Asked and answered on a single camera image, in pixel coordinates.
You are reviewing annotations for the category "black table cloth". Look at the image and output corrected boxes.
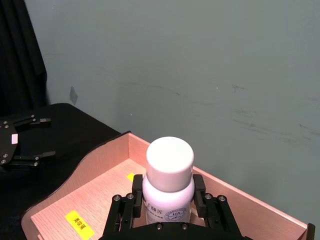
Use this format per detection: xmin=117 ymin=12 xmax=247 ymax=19
xmin=0 ymin=102 xmax=132 ymax=240

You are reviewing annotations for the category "black curtain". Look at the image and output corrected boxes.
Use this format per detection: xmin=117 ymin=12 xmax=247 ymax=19
xmin=0 ymin=0 xmax=48 ymax=116

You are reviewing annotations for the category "long yellow label sticker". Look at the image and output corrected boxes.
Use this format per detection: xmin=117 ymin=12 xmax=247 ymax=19
xmin=65 ymin=209 xmax=96 ymax=240

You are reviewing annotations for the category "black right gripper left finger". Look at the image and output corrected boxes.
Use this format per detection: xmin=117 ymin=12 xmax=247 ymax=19
xmin=102 ymin=174 xmax=146 ymax=236

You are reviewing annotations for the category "light wooden tray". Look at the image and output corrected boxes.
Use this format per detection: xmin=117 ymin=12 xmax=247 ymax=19
xmin=21 ymin=132 xmax=316 ymax=240

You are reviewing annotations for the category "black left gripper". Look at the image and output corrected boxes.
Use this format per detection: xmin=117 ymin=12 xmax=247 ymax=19
xmin=0 ymin=114 xmax=57 ymax=169

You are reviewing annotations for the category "white bottle with white cap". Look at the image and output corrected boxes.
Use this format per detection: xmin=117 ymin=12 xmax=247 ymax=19
xmin=141 ymin=136 xmax=195 ymax=225

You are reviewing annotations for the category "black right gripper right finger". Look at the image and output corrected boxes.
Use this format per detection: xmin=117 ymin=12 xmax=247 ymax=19
xmin=192 ymin=173 xmax=241 ymax=236

